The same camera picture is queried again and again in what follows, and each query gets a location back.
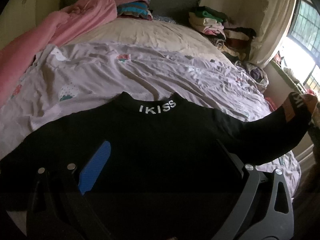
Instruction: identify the black IKISS sweater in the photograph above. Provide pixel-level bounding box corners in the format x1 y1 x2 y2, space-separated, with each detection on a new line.
1 93 318 239

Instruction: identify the basket of clothes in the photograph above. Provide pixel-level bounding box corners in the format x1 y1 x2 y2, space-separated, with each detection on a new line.
235 61 269 93

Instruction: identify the mixed folded clothes pile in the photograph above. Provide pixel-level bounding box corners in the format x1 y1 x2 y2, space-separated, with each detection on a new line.
189 6 257 62

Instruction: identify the striped folded clothes stack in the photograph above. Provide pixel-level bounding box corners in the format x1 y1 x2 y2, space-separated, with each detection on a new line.
117 1 153 21

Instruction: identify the lilac strawberry print duvet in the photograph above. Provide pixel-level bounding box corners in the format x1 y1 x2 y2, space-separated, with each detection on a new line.
1 43 304 209

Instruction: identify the cluttered green window sill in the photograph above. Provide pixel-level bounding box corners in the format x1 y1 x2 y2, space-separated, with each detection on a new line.
270 51 306 94

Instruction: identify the window with grille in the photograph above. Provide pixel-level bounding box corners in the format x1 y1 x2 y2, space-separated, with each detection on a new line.
284 0 319 94

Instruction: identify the pink blanket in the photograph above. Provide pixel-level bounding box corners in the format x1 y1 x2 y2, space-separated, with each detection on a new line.
1 0 149 105

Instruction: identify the cream curtain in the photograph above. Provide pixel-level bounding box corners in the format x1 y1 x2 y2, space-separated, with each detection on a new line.
249 0 296 68

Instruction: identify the cream bed sheet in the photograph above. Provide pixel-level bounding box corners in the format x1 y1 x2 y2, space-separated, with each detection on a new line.
69 18 227 61

